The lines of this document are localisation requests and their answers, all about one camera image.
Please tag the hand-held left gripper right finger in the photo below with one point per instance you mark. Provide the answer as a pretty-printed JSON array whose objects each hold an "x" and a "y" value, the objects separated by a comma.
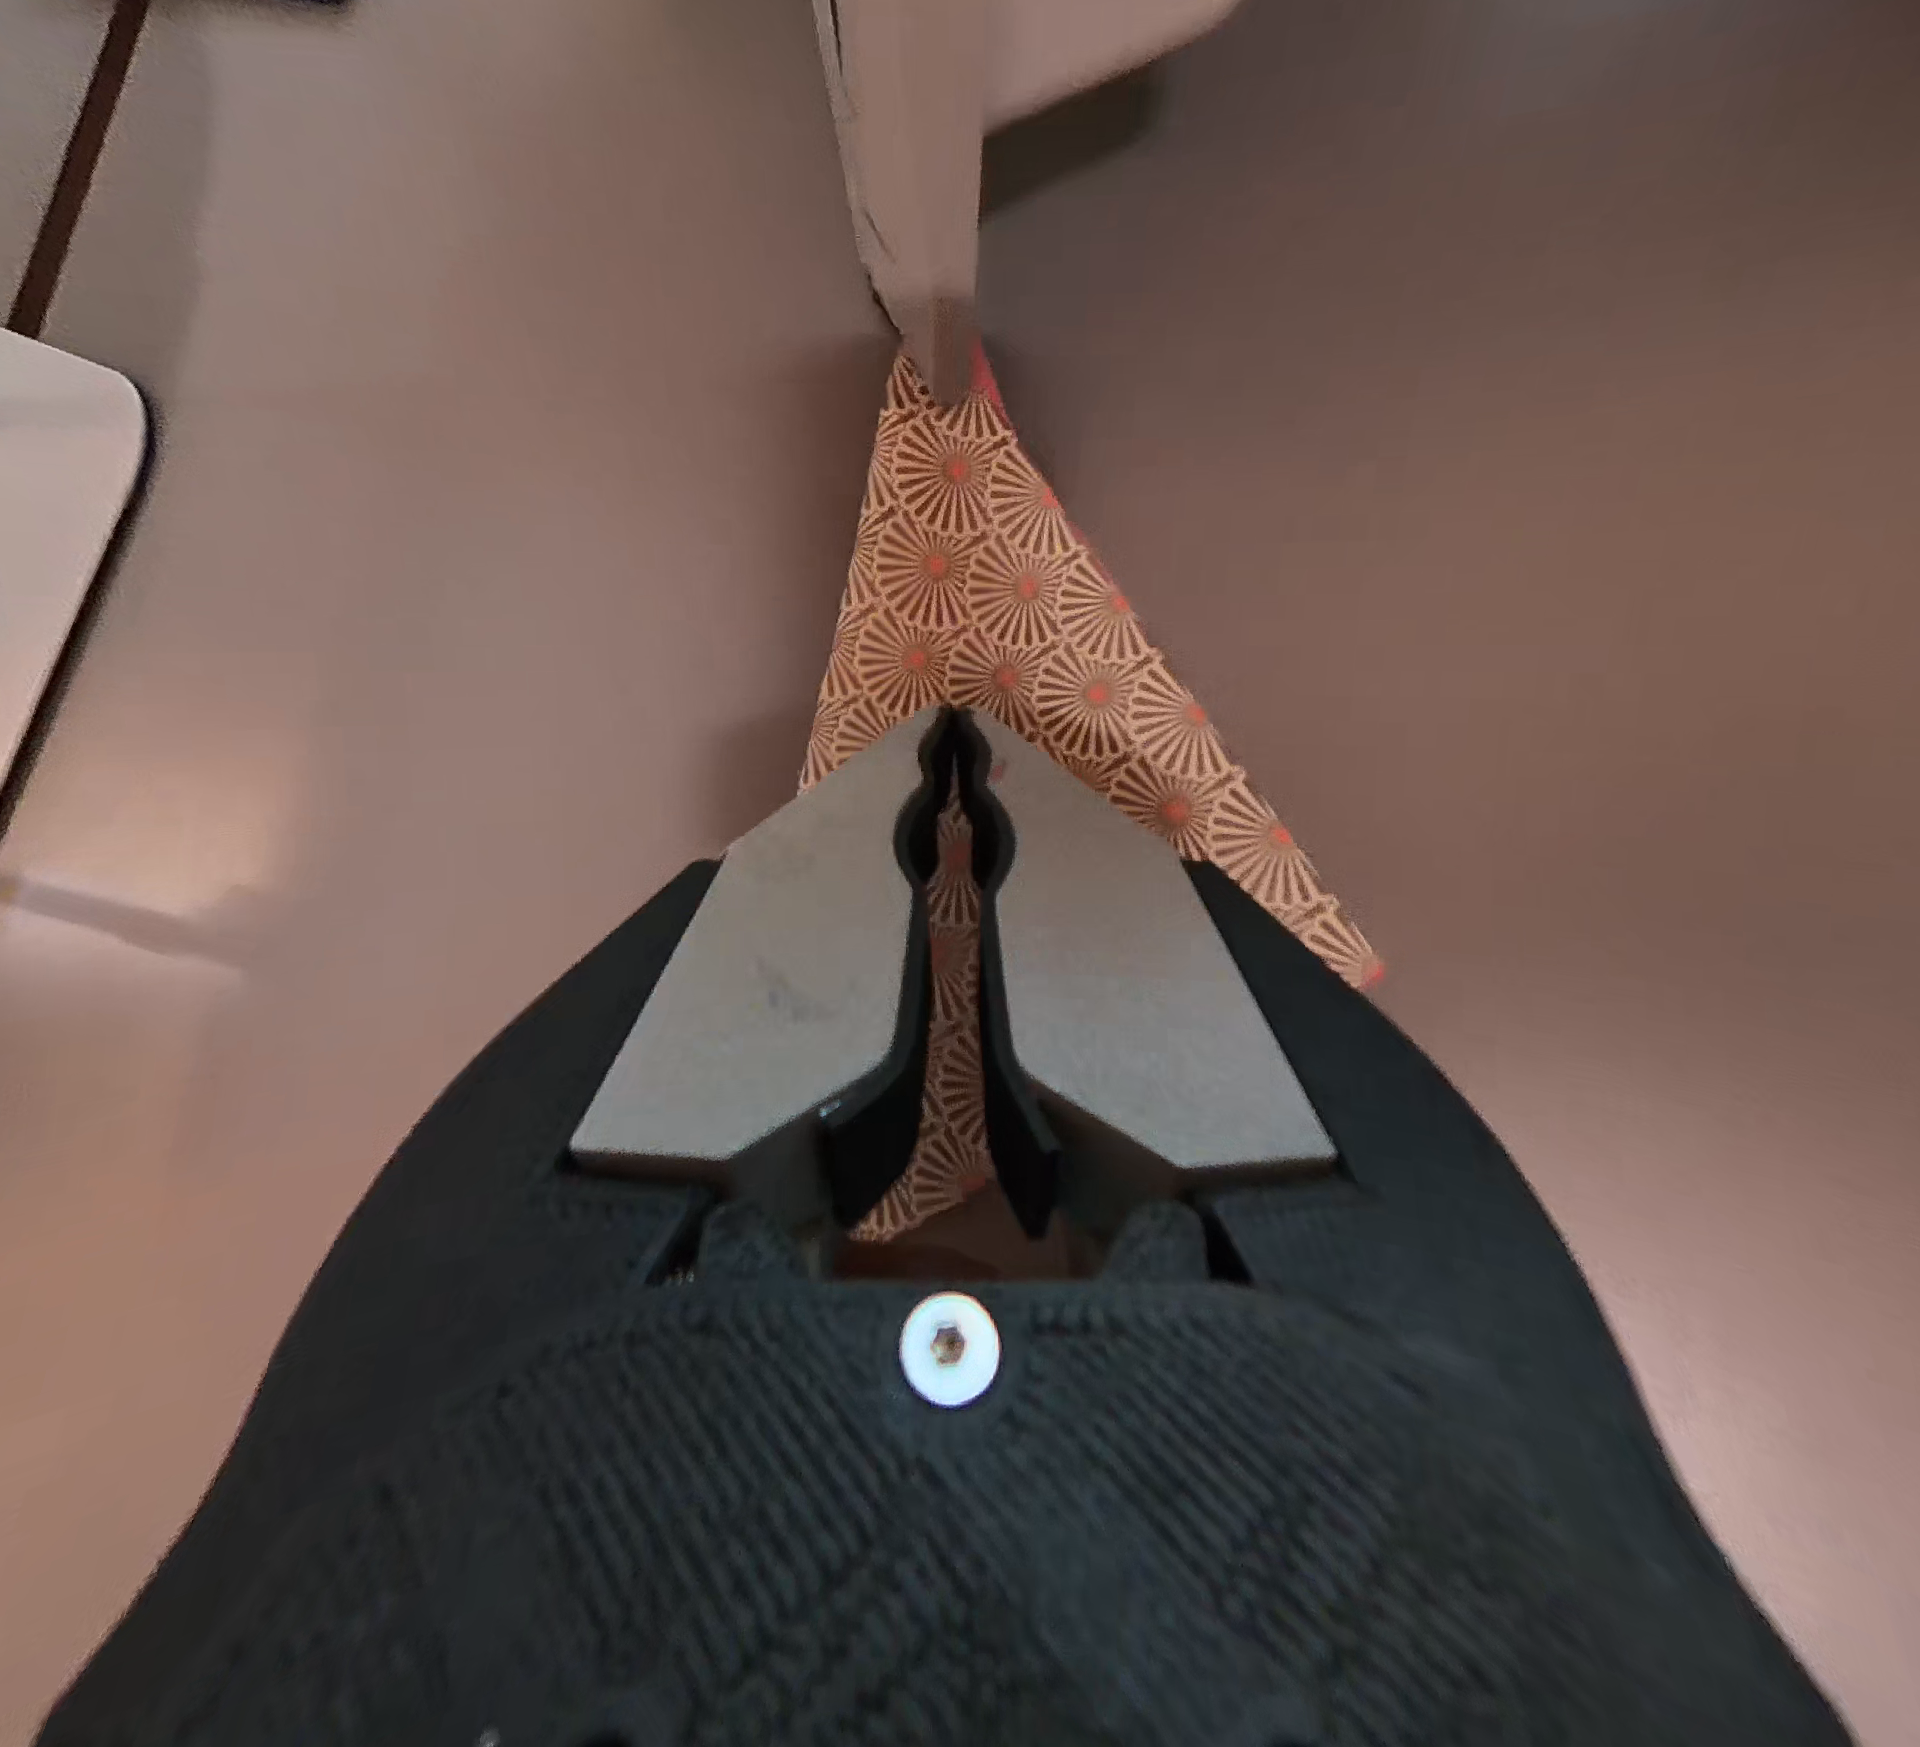
[{"x": 1140, "y": 997}]

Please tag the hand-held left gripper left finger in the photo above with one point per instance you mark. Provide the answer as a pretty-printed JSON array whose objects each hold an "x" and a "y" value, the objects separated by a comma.
[{"x": 750, "y": 983}]

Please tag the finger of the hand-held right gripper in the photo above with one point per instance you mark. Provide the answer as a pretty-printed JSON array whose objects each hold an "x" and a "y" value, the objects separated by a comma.
[
  {"x": 926, "y": 127},
  {"x": 833, "y": 52}
]

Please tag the patterned origami paper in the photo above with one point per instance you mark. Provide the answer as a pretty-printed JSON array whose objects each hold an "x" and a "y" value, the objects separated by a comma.
[{"x": 991, "y": 577}]

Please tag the white rounded board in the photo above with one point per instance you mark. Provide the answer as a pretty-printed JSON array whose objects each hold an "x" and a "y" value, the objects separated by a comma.
[{"x": 53, "y": 532}]

